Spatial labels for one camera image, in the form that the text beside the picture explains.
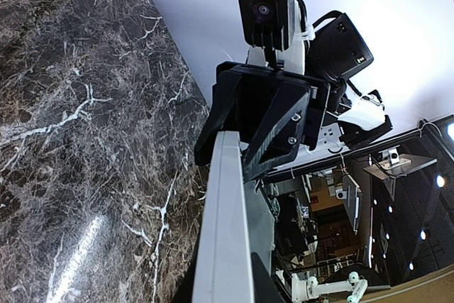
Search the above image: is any white remote control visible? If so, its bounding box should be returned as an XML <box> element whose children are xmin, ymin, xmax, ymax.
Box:
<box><xmin>192</xmin><ymin>131</ymin><xmax>254</xmax><ymax>302</ymax></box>

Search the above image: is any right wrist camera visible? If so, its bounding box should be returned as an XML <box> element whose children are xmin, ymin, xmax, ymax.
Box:
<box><xmin>238</xmin><ymin>0</ymin><xmax>295</xmax><ymax>51</ymax></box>

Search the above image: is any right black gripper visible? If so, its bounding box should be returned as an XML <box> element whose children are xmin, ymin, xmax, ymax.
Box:
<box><xmin>194</xmin><ymin>62</ymin><xmax>330</xmax><ymax>181</ymax></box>

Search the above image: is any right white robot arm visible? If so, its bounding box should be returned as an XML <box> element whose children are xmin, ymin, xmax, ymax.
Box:
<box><xmin>194</xmin><ymin>0</ymin><xmax>392</xmax><ymax>181</ymax></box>

